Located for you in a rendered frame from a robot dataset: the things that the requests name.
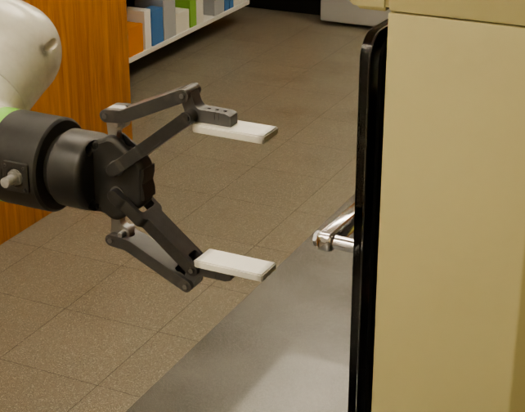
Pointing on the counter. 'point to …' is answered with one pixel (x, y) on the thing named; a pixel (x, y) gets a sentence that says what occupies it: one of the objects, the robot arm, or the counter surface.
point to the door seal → (375, 223)
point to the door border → (368, 214)
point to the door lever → (337, 233)
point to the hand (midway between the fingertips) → (257, 203)
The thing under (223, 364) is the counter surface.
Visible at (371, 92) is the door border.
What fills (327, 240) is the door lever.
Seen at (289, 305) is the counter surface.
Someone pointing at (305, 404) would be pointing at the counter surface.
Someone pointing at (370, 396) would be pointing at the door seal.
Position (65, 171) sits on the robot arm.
